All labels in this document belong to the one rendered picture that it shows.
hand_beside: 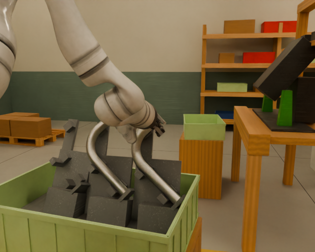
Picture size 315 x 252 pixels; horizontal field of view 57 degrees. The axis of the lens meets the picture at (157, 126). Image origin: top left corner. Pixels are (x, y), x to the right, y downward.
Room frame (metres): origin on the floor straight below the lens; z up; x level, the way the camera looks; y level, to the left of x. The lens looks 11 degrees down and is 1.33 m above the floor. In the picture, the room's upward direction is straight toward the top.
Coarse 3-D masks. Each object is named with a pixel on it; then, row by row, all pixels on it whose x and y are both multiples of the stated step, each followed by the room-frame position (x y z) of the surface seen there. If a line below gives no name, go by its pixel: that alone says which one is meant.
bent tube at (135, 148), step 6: (162, 120) 0.88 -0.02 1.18; (138, 132) 0.89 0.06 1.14; (144, 132) 0.89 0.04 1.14; (138, 138) 0.89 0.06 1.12; (132, 144) 0.89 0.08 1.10; (138, 144) 0.89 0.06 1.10; (132, 150) 0.88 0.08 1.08; (138, 150) 0.88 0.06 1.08; (132, 156) 0.88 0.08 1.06; (138, 156) 0.87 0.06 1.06; (138, 162) 0.86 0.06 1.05; (144, 162) 0.87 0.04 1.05; (144, 168) 0.85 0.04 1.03; (150, 168) 0.86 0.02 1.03; (150, 174) 0.85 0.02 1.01; (156, 174) 0.85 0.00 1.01; (156, 180) 0.84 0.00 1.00; (162, 180) 0.84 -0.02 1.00; (156, 186) 0.84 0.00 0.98; (162, 186) 0.83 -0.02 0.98; (168, 186) 0.83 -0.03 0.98; (162, 192) 0.83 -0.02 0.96; (168, 192) 0.82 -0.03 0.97; (174, 192) 0.82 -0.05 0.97; (168, 198) 0.82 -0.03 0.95; (174, 198) 0.81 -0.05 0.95
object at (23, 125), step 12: (0, 120) 5.09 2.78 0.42; (12, 120) 5.00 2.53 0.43; (24, 120) 4.94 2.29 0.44; (36, 120) 4.94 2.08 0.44; (48, 120) 5.18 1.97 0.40; (0, 132) 5.10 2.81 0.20; (12, 132) 5.00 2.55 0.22; (24, 132) 4.95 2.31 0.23; (36, 132) 4.89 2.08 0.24; (48, 132) 5.15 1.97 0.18; (60, 132) 5.44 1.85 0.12; (24, 144) 4.95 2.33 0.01; (36, 144) 4.88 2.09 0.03
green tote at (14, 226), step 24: (48, 168) 1.12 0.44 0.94; (0, 192) 0.89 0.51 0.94; (24, 192) 0.99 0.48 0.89; (192, 192) 0.85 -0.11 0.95; (0, 216) 0.74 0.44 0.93; (24, 216) 0.71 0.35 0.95; (48, 216) 0.69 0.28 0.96; (192, 216) 0.86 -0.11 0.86; (0, 240) 0.75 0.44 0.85; (24, 240) 0.72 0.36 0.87; (48, 240) 0.70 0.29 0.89; (72, 240) 0.67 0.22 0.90; (96, 240) 0.65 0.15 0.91; (120, 240) 0.63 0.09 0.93; (144, 240) 0.61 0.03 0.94; (168, 240) 0.59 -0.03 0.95
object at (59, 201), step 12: (72, 120) 1.09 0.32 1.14; (72, 132) 1.06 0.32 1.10; (72, 144) 1.05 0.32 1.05; (60, 156) 1.04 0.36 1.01; (72, 156) 1.02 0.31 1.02; (84, 156) 1.00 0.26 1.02; (60, 168) 1.02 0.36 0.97; (72, 168) 1.00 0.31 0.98; (84, 168) 0.98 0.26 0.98; (60, 180) 1.00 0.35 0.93; (48, 192) 0.94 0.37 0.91; (60, 192) 0.92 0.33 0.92; (84, 192) 0.95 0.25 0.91; (48, 204) 0.92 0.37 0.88; (60, 204) 0.90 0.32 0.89; (72, 204) 0.88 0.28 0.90; (84, 204) 0.92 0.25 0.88; (72, 216) 0.87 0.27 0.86
